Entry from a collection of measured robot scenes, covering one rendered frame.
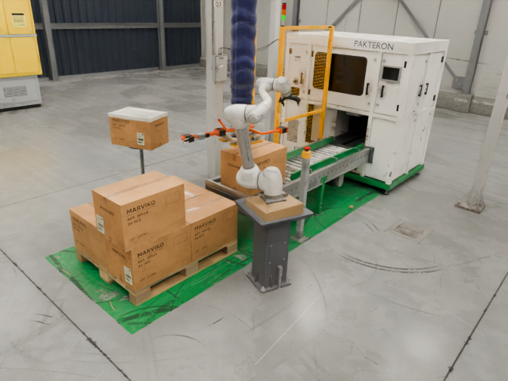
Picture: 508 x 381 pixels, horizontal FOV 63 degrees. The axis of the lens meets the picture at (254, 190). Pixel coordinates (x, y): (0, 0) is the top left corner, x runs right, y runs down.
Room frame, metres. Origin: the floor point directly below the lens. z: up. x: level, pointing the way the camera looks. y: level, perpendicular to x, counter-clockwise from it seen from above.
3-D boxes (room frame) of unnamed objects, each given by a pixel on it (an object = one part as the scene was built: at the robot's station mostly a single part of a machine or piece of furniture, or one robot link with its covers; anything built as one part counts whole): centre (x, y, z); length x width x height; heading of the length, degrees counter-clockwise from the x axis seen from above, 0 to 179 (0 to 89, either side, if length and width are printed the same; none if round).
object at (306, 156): (3.94, -0.51, 0.50); 0.07 x 0.07 x 1.00; 49
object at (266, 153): (4.12, 0.01, 0.75); 0.60 x 0.40 x 0.40; 140
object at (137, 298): (3.51, 0.92, 0.07); 1.20 x 1.00 x 0.14; 139
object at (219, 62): (4.99, 0.45, 1.62); 0.20 x 0.05 x 0.30; 139
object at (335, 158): (4.81, -0.95, 0.60); 1.60 x 0.10 x 0.09; 139
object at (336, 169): (4.50, -0.77, 0.50); 2.31 x 0.05 x 0.19; 139
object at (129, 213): (3.04, 0.92, 0.74); 0.60 x 0.40 x 0.40; 140
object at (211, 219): (3.51, 0.92, 0.34); 1.20 x 1.00 x 0.40; 139
